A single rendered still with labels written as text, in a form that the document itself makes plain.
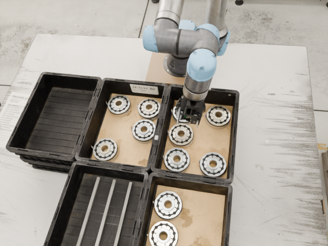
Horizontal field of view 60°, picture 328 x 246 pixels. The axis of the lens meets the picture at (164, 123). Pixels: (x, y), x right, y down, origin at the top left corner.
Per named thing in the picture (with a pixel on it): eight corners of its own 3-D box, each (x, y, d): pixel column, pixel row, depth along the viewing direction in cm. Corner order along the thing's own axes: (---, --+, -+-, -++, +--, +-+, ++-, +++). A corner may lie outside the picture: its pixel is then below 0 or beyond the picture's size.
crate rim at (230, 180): (169, 86, 125) (168, 83, 123) (239, 93, 120) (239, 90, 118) (150, 173, 107) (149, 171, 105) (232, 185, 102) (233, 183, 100)
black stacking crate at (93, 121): (109, 92, 138) (103, 78, 128) (170, 99, 133) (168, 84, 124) (84, 170, 120) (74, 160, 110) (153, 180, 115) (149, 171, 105)
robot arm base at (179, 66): (167, 52, 150) (166, 38, 142) (195, 51, 149) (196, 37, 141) (167, 74, 142) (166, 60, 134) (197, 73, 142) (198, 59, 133)
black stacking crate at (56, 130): (52, 86, 143) (42, 72, 133) (109, 92, 138) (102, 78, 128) (20, 160, 125) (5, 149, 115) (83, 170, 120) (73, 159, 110)
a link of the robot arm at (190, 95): (186, 71, 85) (213, 75, 85) (184, 80, 89) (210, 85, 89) (182, 92, 82) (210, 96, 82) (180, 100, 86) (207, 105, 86)
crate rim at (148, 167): (104, 80, 130) (102, 76, 128) (169, 86, 125) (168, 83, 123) (75, 162, 112) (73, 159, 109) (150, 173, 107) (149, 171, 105)
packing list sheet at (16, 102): (9, 91, 159) (8, 91, 158) (47, 94, 155) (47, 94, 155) (-18, 145, 143) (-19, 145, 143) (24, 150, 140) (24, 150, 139)
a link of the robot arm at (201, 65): (220, 48, 76) (216, 73, 72) (212, 73, 85) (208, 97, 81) (191, 42, 76) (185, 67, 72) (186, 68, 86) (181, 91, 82)
